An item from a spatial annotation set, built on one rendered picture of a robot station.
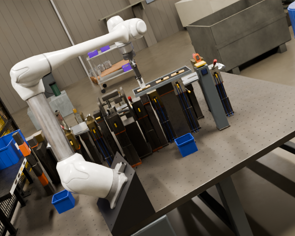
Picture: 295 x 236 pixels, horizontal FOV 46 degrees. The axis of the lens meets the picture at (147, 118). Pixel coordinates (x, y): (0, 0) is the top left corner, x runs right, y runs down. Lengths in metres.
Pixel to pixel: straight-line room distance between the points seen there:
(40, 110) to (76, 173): 0.42
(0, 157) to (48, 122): 0.62
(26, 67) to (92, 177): 0.62
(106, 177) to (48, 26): 8.58
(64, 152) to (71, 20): 8.40
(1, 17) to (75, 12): 1.91
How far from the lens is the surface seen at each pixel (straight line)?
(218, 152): 2.07
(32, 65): 1.80
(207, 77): 2.17
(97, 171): 1.73
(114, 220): 1.77
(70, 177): 1.72
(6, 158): 2.44
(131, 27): 1.86
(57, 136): 1.92
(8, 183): 2.19
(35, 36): 10.11
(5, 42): 10.14
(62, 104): 7.13
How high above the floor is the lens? 1.72
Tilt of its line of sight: 20 degrees down
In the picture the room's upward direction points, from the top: 24 degrees counter-clockwise
